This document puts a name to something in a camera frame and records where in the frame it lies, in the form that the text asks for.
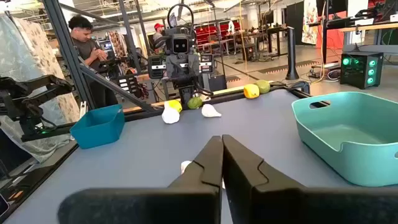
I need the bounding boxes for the black computer tower green fans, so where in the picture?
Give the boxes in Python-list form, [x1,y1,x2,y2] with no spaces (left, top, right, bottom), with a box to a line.
[339,50,384,90]

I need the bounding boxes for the floral patterned cloth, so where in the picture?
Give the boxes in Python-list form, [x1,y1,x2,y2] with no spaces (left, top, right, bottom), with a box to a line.
[0,14,81,164]

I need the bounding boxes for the black floor post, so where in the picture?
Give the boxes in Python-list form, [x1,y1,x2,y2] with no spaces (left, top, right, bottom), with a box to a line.
[285,26,300,81]

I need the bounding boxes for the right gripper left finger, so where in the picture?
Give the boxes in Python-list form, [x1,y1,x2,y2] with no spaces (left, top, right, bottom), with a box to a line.
[57,135,224,224]

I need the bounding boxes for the green lime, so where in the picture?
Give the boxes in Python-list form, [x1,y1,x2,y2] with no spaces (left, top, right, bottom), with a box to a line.
[254,79,271,95]
[187,96,204,110]

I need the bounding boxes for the teal green plastic basket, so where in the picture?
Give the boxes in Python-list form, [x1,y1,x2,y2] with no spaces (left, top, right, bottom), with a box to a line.
[291,91,398,188]

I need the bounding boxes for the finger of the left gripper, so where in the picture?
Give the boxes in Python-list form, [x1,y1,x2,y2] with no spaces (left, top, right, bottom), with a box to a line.
[182,55,200,100]
[166,55,188,106]

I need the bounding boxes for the white garlic bulb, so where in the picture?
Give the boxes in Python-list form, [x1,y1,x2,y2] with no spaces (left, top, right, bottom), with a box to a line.
[201,103,223,119]
[161,106,181,125]
[180,160,193,175]

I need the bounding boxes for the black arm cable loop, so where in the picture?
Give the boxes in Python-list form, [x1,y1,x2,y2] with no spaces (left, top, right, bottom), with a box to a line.
[167,3,195,35]

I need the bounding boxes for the wooden top desk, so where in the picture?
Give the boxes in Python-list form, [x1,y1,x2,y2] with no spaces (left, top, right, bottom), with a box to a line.
[337,21,398,54]

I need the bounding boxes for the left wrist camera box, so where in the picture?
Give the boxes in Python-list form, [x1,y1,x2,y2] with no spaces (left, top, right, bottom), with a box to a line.
[170,33,191,55]

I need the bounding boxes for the black frame post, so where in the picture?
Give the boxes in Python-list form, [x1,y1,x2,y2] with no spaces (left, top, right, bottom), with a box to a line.
[42,0,97,110]

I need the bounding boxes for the red shelving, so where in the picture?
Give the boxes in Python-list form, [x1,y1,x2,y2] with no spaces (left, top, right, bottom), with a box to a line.
[194,21,243,47]

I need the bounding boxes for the blue plastic basket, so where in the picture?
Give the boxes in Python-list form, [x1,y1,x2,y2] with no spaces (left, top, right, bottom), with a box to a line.
[69,103,126,150]

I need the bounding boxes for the yellow hanging cable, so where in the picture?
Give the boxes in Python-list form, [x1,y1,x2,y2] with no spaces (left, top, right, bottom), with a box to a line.
[237,0,249,72]

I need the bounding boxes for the yellow lemon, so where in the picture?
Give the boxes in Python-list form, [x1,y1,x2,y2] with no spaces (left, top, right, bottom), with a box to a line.
[243,83,261,100]
[164,99,183,114]

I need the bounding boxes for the person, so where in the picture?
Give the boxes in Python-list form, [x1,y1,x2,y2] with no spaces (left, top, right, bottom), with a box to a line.
[67,14,119,108]
[152,22,168,54]

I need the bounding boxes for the colourful patterned banner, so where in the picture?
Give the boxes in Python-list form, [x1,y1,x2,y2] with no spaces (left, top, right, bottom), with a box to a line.
[300,0,320,45]

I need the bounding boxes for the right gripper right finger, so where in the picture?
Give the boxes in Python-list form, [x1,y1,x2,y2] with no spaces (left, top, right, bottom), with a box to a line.
[222,134,398,224]

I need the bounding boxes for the black diagonal frame brace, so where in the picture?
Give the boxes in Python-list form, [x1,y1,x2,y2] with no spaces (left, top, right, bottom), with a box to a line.
[77,63,158,113]

